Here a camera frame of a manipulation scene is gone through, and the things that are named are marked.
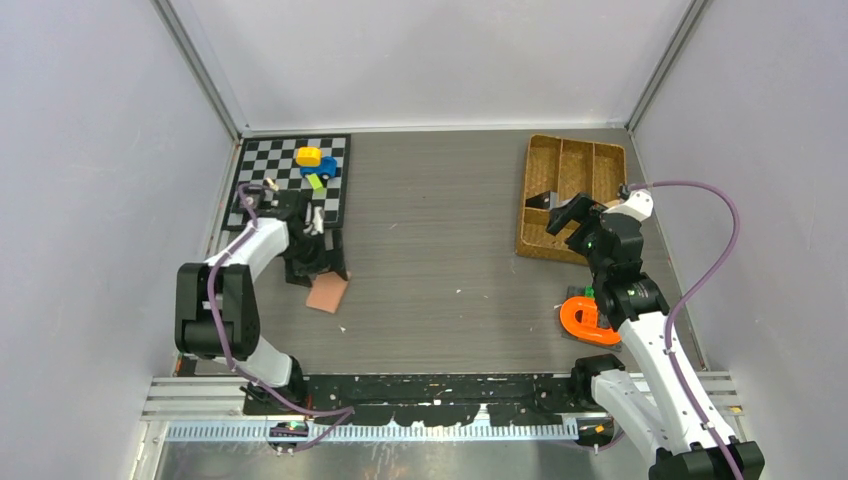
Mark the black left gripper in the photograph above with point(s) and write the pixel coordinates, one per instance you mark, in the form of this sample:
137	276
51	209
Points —
300	274

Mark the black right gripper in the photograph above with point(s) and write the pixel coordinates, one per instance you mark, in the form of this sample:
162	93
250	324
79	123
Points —
580	209

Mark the pink leather card holder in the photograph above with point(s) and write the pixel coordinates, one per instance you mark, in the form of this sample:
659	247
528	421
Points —
327	292

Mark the black credit card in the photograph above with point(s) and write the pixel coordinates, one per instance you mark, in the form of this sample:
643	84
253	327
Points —
545	201

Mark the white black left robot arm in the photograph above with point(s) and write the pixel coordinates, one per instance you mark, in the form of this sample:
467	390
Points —
216	312

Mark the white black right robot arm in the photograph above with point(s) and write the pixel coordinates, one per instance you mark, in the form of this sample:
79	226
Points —
676	426

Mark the woven bamboo organizer tray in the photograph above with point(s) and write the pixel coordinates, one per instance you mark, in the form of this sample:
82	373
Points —
568	167

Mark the green toy block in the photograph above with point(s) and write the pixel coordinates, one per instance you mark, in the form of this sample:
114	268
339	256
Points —
316	183

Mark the orange horseshoe toy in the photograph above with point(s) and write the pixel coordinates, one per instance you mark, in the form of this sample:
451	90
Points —
580	318

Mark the blue toy car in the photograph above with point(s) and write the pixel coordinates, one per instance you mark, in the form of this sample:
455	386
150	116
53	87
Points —
325	170

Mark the yellow toy block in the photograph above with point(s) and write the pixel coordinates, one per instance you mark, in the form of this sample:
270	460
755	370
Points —
308	156

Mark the black white chessboard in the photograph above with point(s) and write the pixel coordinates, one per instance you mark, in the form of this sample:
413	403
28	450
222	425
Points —
275	158

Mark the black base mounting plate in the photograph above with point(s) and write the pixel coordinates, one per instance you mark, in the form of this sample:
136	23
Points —
442	400

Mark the aluminium frame rail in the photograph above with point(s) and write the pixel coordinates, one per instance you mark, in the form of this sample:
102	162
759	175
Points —
219	408

